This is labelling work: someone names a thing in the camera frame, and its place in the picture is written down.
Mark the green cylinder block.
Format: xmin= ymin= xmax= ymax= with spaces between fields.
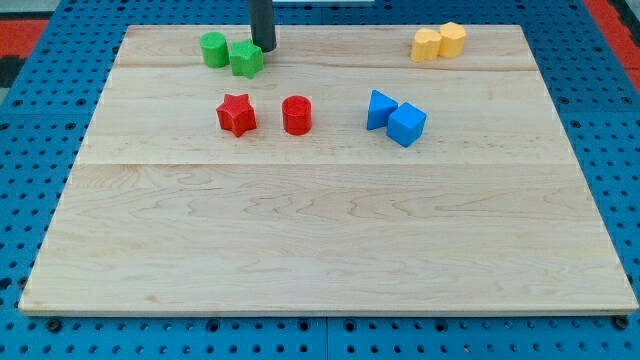
xmin=200 ymin=32 xmax=229 ymax=68

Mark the green star block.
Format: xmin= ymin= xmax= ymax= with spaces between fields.
xmin=229 ymin=39 xmax=264 ymax=79

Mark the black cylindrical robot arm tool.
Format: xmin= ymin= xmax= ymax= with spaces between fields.
xmin=248 ymin=0 xmax=277 ymax=53

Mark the blue cube block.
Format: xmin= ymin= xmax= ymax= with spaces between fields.
xmin=386 ymin=102 xmax=427 ymax=147

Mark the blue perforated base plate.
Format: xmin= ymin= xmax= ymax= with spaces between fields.
xmin=1 ymin=0 xmax=639 ymax=359

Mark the yellow hexagon block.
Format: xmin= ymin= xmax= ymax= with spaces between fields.
xmin=439 ymin=22 xmax=466 ymax=58

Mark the red star block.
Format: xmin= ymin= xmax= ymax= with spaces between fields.
xmin=216 ymin=94 xmax=257 ymax=137

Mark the blue triangle block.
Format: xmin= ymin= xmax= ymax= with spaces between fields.
xmin=366 ymin=90 xmax=398 ymax=130

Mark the light wooden board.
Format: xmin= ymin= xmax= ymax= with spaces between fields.
xmin=19 ymin=25 xmax=638 ymax=317

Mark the red cylinder block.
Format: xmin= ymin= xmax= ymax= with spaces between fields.
xmin=281 ymin=95 xmax=312 ymax=136

